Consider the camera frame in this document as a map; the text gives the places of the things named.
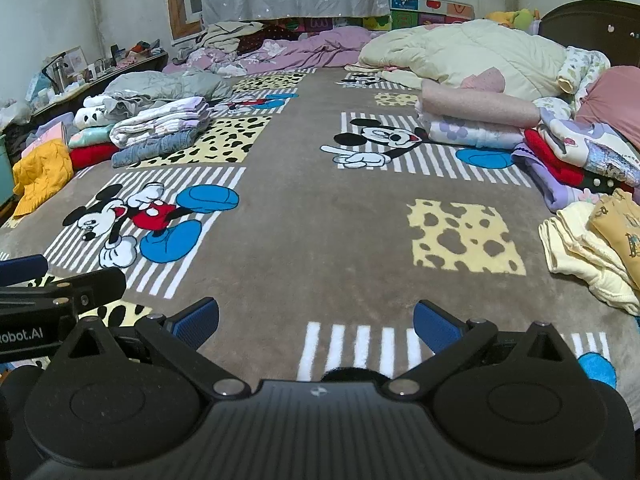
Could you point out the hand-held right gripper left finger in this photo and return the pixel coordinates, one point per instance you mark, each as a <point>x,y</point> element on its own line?
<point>195,322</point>

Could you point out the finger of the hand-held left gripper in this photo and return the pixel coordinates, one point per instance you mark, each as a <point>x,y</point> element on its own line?
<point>22,267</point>
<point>80,287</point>

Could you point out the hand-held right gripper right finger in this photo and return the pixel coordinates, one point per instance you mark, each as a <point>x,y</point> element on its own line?
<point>435,322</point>

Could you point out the white lilac floral garment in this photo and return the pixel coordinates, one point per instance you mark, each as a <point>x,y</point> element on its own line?
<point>160,120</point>

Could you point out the beige clothes pile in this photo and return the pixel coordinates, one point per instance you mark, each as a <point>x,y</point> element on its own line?
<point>225,35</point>

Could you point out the yellow knitted garment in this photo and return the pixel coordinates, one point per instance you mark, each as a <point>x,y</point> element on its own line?
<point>40,172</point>

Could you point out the teal box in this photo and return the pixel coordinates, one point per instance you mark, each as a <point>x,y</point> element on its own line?
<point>4,165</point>

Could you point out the red folded garment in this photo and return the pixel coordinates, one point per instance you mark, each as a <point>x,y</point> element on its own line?
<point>92,155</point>

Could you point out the pink lilac folded cloth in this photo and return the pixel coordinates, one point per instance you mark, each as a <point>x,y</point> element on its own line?
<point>47,135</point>

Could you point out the mint green garment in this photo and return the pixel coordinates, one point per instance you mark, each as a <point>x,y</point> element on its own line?
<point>92,135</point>

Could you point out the blue denim jeans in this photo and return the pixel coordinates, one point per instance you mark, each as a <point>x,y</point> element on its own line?
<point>150,151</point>

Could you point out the cartoon mouse printed blanket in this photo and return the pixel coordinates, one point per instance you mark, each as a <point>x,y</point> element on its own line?
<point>310,220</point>

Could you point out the pale yellow garment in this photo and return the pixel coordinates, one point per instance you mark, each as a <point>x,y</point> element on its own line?
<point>580,255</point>

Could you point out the white black-spotted garment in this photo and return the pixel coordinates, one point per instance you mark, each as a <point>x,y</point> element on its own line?
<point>92,112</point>

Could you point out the white floral folded blanket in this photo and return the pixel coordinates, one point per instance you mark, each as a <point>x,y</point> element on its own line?
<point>470,132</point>

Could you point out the silver flask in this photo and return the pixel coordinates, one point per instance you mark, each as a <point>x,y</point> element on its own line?
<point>58,75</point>

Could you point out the mustard printed garment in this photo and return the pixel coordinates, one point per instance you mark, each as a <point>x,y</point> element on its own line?
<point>620,230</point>

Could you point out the dark wooden side table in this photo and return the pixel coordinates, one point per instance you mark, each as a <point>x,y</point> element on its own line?
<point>102,74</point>

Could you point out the grey garment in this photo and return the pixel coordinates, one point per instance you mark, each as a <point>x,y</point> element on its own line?
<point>160,85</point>

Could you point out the pink folded blanket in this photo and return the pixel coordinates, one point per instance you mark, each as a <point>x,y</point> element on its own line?
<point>475,105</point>

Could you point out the white cartoon print garment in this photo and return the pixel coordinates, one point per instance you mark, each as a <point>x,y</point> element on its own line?
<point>575,135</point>

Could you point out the cream quilted garment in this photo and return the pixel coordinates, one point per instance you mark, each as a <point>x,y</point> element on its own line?
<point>480,55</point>

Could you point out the pink pillow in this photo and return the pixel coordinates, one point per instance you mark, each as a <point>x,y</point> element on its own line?
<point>612,100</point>

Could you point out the cream floral quilt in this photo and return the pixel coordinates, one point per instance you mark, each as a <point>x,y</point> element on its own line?
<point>585,67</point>

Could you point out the pink purple garment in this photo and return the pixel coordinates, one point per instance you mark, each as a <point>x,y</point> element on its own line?
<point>320,47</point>

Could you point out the colourful foam play mat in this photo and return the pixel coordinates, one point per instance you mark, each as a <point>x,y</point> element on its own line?
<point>430,10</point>

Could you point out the yellow green plush toy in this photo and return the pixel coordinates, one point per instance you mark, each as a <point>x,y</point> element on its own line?
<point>515,17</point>

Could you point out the dark wooden headboard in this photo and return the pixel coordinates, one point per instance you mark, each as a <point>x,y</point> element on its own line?
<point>590,25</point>

